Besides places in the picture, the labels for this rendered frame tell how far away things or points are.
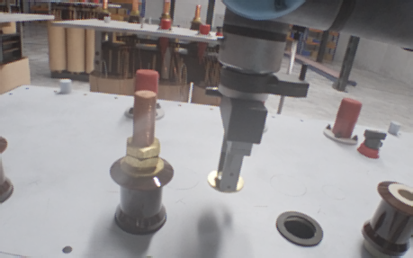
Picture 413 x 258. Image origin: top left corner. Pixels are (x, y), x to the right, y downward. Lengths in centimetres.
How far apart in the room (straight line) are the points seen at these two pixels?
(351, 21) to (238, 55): 15
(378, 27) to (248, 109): 17
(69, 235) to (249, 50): 36
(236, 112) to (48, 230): 32
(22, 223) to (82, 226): 9
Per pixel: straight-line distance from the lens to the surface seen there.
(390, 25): 26
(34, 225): 47
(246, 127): 35
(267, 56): 36
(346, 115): 94
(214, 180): 46
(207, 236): 44
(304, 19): 25
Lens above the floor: 167
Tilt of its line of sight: 23 degrees down
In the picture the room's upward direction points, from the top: 9 degrees clockwise
